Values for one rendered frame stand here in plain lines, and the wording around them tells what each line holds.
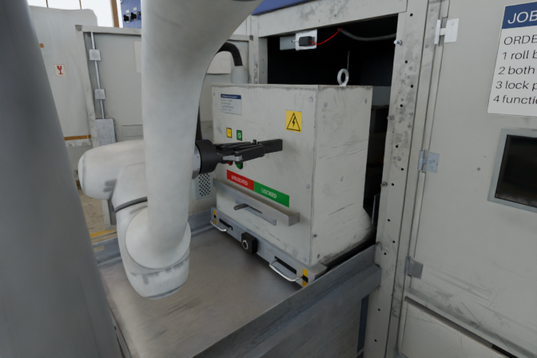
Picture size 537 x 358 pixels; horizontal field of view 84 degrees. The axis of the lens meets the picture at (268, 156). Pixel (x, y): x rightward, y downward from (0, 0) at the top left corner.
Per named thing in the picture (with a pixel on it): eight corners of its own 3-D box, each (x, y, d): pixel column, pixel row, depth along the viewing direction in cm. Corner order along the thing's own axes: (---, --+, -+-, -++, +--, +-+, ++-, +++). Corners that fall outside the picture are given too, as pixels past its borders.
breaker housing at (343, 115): (311, 273, 79) (319, 85, 67) (216, 211, 116) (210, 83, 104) (405, 218, 110) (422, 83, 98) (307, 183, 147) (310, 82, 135)
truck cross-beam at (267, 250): (313, 294, 77) (314, 274, 76) (211, 220, 118) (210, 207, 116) (326, 286, 81) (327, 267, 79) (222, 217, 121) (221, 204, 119)
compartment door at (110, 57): (106, 224, 121) (77, 27, 103) (252, 200, 145) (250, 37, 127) (105, 231, 115) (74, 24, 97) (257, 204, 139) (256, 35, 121)
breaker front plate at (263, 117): (307, 274, 79) (313, 88, 67) (214, 212, 115) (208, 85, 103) (310, 272, 79) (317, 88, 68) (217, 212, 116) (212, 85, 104)
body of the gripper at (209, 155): (188, 169, 69) (224, 163, 74) (202, 179, 62) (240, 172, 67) (185, 137, 67) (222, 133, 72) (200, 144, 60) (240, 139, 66)
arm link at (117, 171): (156, 149, 67) (170, 204, 64) (74, 159, 58) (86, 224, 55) (166, 127, 58) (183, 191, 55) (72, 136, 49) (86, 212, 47)
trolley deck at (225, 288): (165, 455, 51) (161, 428, 49) (92, 275, 97) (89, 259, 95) (379, 284, 92) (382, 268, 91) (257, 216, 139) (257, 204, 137)
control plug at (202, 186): (196, 201, 102) (192, 151, 98) (189, 196, 106) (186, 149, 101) (216, 196, 107) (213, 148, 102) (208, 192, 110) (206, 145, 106)
